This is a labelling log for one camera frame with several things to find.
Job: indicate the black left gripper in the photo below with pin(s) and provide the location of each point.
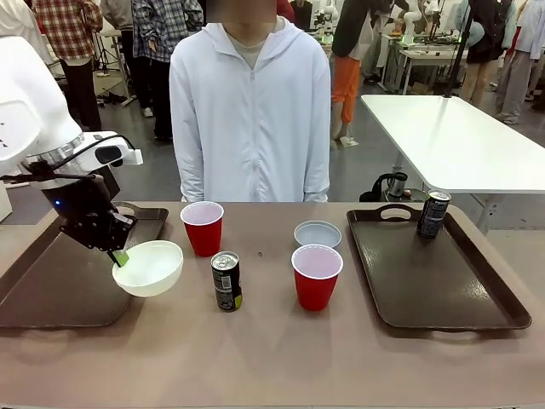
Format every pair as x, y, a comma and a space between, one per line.
85, 204

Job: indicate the person in blue plaid shirt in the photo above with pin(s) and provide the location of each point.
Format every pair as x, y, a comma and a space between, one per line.
159, 55

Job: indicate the dark brown serving tray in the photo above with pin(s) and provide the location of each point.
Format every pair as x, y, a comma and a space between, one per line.
434, 272
59, 272

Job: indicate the white plastic bowl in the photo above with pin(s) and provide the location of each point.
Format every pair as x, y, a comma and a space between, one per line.
150, 269

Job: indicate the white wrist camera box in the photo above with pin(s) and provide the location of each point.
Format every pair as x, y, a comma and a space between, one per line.
111, 152

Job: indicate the white background workbench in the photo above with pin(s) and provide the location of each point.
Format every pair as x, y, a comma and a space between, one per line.
419, 55

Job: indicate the person in red plaid shirt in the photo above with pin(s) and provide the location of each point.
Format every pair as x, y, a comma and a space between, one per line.
70, 51

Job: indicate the person in orange trousers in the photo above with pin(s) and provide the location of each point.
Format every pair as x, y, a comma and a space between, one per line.
347, 64

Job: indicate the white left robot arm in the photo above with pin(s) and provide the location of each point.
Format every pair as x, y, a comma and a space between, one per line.
25, 111

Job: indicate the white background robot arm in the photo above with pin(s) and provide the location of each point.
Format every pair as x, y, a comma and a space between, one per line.
412, 19

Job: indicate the person in black jacket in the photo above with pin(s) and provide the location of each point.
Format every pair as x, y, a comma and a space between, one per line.
485, 47

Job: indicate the person in white hoodie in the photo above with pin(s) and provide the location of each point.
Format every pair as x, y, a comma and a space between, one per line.
251, 115

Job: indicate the black drink can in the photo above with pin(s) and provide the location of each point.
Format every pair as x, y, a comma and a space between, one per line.
226, 281
433, 215

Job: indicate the white folding table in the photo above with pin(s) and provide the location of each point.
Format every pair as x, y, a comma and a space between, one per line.
460, 136

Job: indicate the shallow grey-blue bowl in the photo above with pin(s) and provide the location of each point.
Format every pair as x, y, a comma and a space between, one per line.
317, 233

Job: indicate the person in light blue shirt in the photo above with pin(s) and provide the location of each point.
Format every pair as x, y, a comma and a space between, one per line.
521, 59

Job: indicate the black tripod pole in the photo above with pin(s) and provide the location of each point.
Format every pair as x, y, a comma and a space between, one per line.
459, 47

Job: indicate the red plastic cup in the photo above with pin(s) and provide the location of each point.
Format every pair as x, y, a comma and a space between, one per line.
203, 230
316, 277

